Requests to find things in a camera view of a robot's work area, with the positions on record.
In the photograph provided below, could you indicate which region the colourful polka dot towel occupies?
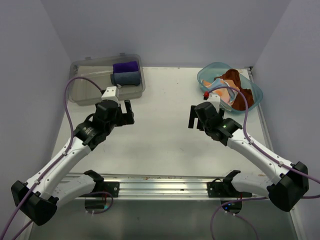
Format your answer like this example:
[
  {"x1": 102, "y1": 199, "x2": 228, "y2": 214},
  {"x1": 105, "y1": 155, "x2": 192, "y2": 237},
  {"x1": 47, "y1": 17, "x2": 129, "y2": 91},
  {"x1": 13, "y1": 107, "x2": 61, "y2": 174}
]
[{"x1": 200, "y1": 78, "x2": 240, "y2": 106}]

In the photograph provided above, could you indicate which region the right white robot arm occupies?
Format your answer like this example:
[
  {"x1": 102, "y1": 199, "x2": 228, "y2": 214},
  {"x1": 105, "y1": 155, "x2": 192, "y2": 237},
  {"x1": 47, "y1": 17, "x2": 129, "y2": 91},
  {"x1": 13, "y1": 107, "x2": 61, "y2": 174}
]
[{"x1": 188, "y1": 102, "x2": 309, "y2": 212}]

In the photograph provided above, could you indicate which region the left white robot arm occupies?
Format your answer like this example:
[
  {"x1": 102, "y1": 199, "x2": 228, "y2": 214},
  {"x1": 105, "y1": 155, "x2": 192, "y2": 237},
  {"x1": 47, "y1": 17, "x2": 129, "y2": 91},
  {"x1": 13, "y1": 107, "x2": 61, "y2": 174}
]
[{"x1": 11, "y1": 100, "x2": 135, "y2": 226}]

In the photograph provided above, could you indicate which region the brown crumpled towel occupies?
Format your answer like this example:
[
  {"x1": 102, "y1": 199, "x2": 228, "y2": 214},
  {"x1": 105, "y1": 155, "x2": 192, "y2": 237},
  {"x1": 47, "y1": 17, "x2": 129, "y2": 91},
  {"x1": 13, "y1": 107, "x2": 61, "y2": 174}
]
[{"x1": 214, "y1": 69, "x2": 255, "y2": 111}]

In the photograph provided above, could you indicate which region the grey-blue rolled towel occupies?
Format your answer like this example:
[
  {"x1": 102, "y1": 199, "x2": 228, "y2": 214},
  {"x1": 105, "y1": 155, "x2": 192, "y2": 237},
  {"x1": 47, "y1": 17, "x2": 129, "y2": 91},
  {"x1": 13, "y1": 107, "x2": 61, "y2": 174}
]
[{"x1": 110, "y1": 71, "x2": 141, "y2": 87}]

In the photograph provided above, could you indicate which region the grey transparent plastic bin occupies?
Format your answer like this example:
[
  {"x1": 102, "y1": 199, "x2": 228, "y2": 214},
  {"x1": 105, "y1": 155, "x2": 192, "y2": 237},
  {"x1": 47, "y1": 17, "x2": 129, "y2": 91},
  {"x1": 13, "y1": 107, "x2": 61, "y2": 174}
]
[{"x1": 68, "y1": 54, "x2": 146, "y2": 106}]

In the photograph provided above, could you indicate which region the teal transparent plastic bin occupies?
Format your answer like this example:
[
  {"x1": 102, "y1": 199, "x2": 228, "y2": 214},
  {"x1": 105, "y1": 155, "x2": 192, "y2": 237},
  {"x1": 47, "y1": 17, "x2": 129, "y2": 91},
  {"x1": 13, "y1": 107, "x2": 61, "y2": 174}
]
[{"x1": 197, "y1": 62, "x2": 263, "y2": 114}]

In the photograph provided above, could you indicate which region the purple rolled towel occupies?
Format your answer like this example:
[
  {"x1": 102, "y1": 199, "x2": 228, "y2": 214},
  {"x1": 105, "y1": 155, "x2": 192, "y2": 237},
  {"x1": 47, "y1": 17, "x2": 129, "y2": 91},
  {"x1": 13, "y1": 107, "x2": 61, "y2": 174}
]
[{"x1": 112, "y1": 61, "x2": 139, "y2": 74}]

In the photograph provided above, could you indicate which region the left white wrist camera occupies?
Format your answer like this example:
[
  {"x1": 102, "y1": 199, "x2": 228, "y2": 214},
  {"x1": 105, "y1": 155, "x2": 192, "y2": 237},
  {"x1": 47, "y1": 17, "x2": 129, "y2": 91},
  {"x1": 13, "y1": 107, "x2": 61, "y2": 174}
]
[{"x1": 101, "y1": 86, "x2": 119, "y2": 103}]

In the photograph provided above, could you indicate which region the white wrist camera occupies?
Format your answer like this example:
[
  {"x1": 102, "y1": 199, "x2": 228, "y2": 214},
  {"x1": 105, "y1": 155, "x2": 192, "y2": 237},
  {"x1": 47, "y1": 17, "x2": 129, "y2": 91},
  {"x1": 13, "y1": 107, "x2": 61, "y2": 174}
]
[
  {"x1": 203, "y1": 91, "x2": 221, "y2": 112},
  {"x1": 101, "y1": 86, "x2": 119, "y2": 103}
]

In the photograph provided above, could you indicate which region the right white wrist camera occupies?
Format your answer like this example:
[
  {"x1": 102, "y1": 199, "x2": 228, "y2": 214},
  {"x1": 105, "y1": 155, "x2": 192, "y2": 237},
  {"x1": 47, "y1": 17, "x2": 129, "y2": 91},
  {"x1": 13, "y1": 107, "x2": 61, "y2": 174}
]
[{"x1": 203, "y1": 91, "x2": 221, "y2": 112}]

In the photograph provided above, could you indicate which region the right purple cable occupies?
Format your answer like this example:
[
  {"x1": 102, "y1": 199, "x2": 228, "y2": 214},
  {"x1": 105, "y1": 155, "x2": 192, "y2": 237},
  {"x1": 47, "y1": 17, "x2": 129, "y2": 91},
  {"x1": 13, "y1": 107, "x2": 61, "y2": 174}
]
[{"x1": 209, "y1": 85, "x2": 320, "y2": 240}]

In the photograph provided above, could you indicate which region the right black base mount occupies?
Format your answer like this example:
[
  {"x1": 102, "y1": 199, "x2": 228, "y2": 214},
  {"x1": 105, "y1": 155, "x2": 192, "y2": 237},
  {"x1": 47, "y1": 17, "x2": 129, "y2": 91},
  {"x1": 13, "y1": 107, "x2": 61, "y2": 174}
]
[{"x1": 206, "y1": 178, "x2": 253, "y2": 198}]

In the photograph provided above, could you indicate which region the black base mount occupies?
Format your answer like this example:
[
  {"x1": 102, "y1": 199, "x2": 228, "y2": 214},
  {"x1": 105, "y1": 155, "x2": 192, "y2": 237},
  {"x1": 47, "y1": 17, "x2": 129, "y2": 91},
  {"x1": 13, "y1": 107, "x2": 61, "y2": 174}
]
[
  {"x1": 82, "y1": 181, "x2": 120, "y2": 198},
  {"x1": 206, "y1": 178, "x2": 253, "y2": 198}
]

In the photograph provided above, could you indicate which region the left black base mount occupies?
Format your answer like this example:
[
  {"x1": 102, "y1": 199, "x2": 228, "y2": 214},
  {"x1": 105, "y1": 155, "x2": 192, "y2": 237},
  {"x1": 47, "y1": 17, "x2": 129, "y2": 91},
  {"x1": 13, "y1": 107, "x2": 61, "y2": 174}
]
[{"x1": 82, "y1": 181, "x2": 120, "y2": 198}]

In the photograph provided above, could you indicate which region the aluminium mounting rail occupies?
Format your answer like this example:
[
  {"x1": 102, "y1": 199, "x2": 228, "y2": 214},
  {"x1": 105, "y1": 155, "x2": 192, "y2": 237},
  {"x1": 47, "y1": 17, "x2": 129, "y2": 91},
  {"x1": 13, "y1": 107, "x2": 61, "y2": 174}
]
[{"x1": 101, "y1": 172, "x2": 272, "y2": 201}]

